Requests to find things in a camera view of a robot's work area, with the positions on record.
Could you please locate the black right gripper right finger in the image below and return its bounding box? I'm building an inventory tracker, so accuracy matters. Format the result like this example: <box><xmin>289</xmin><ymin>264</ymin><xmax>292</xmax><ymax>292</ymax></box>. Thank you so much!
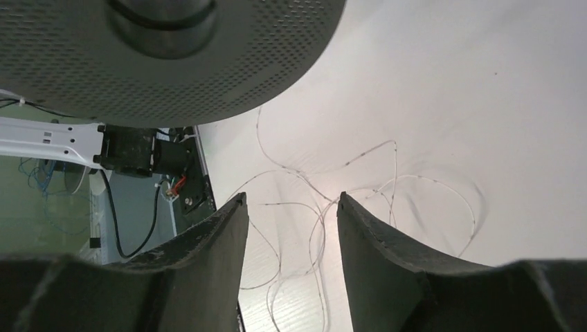
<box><xmin>337</xmin><ymin>193</ymin><xmax>586</xmax><ymax>331</ymax></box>

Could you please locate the dark grey perforated spool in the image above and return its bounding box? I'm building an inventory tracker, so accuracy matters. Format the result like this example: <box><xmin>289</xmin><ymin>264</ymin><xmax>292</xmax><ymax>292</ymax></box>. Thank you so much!
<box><xmin>1</xmin><ymin>1</ymin><xmax>345</xmax><ymax>127</ymax></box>

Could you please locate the white slotted cable duct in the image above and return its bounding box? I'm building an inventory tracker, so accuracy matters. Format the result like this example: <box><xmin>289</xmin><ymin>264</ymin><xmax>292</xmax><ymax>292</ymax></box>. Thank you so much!
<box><xmin>78</xmin><ymin>173</ymin><xmax>107</xmax><ymax>265</ymax></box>

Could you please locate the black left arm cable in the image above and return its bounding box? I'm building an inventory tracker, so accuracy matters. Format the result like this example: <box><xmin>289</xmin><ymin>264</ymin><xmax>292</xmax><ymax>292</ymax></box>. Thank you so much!
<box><xmin>98</xmin><ymin>169</ymin><xmax>166</xmax><ymax>260</ymax></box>

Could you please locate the white beaded cable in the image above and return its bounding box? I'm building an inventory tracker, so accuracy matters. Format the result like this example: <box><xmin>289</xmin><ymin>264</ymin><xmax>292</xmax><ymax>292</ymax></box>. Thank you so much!
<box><xmin>226</xmin><ymin>106</ymin><xmax>478</xmax><ymax>332</ymax></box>

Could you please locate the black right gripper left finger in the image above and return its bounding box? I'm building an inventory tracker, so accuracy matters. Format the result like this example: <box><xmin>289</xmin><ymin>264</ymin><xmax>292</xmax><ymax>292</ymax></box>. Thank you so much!
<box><xmin>1</xmin><ymin>193</ymin><xmax>249</xmax><ymax>331</ymax></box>

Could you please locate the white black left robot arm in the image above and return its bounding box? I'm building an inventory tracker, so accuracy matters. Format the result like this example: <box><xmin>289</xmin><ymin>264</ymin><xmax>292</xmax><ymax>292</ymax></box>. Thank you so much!
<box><xmin>1</xmin><ymin>117</ymin><xmax>195</xmax><ymax>178</ymax></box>

